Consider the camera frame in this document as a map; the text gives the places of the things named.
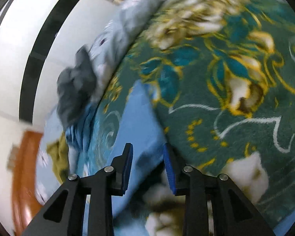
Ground blue sweatpants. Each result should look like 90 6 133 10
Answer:
64 79 168 236

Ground orange wooden headboard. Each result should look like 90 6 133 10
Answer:
11 131 42 235

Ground olive green knit garment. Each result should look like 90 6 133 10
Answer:
46 132 70 184

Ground light blue daisy duvet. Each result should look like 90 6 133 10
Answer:
35 0 165 204

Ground grey crumpled garment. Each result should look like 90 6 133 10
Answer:
57 46 97 128

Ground teal floral bed blanket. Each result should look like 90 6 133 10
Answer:
85 0 295 235

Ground white black wardrobe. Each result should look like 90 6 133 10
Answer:
0 0 117 128

